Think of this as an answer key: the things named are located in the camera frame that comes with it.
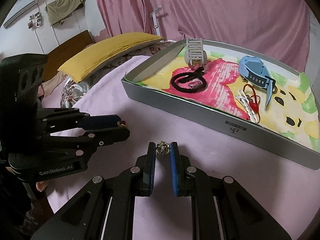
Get silver gold ring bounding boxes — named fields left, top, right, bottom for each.
left=156, top=141, right=171, bottom=156

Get red gem earring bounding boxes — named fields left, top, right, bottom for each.
left=117, top=120, right=127, bottom=127

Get red braided bracelet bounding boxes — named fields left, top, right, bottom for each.
left=242, top=83, right=262, bottom=124

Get black braided bracelet with charm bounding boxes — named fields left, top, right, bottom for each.
left=170, top=67, right=208, bottom=94

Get brown wooden headboard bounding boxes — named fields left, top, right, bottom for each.
left=43, top=30, right=95, bottom=81

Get yellow pillow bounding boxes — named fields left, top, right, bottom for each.
left=58, top=32, right=163, bottom=83

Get white flat hair clip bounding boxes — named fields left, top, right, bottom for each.
left=235, top=90, right=259, bottom=124

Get pink bed sheet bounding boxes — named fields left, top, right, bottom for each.
left=41, top=55, right=320, bottom=240

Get grey shallow box tray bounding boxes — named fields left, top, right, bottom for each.
left=121, top=40, right=319, bottom=170

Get olive hanging cloth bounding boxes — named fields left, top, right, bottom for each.
left=45, top=0, right=86, bottom=26

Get white claw hair clip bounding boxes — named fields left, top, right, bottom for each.
left=184, top=38, right=207, bottom=69

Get blue claw hair clip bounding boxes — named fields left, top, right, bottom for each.
left=239, top=56, right=276, bottom=107

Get pink curtain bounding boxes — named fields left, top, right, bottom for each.
left=97, top=0, right=310, bottom=72

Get wall photos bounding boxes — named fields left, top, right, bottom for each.
left=28, top=11, right=43, bottom=29

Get white window handle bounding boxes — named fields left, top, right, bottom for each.
left=149, top=6, right=162, bottom=36

